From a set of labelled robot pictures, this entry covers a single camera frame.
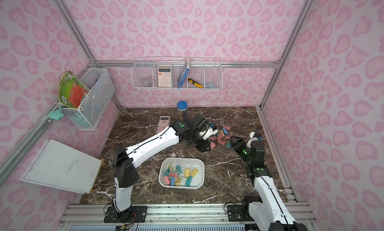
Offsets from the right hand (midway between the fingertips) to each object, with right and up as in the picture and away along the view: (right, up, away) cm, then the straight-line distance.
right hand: (232, 138), depth 82 cm
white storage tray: (-28, -21, +4) cm, 35 cm away
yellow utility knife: (-21, +34, +16) cm, 43 cm away
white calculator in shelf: (-40, +37, +13) cm, 56 cm away
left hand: (-13, -3, -2) cm, 14 cm away
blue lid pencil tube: (-29, +18, +14) cm, 37 cm away
